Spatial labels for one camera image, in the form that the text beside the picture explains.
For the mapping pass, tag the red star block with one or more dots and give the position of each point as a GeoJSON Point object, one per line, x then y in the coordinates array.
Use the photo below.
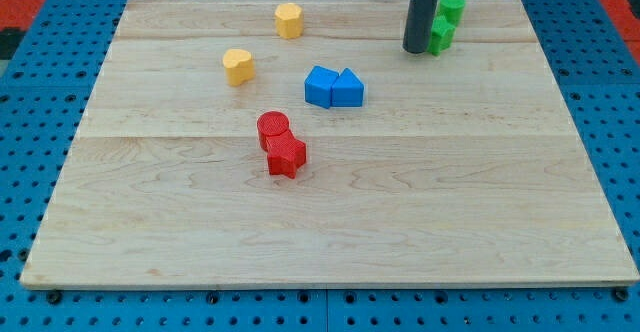
{"type": "Point", "coordinates": [285, 154]}

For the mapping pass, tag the light wooden board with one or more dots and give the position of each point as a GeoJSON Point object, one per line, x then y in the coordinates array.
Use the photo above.
{"type": "Point", "coordinates": [463, 170]}

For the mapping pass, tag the green star block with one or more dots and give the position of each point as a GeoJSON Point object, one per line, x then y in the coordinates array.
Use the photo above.
{"type": "Point", "coordinates": [442, 34]}

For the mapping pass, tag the red cylinder block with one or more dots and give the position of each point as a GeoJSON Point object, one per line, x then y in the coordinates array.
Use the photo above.
{"type": "Point", "coordinates": [270, 124]}

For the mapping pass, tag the blue cube block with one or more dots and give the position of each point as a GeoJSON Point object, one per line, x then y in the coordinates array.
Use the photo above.
{"type": "Point", "coordinates": [318, 86]}

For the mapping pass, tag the blue triangle block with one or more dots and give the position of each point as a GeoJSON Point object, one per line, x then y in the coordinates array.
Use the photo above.
{"type": "Point", "coordinates": [347, 90]}

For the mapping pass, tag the yellow heart block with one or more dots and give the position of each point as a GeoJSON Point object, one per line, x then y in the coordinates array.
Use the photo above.
{"type": "Point", "coordinates": [239, 66]}

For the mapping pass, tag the yellow hexagon block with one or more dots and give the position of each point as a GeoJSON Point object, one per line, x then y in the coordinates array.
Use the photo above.
{"type": "Point", "coordinates": [289, 20]}

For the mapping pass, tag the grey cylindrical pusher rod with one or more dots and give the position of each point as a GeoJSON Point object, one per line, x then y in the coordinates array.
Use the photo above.
{"type": "Point", "coordinates": [418, 25]}

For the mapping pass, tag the green cylinder block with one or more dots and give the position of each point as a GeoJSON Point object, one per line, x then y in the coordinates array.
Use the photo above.
{"type": "Point", "coordinates": [451, 10]}

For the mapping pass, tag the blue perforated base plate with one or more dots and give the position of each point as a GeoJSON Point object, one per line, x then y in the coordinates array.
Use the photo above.
{"type": "Point", "coordinates": [48, 82]}

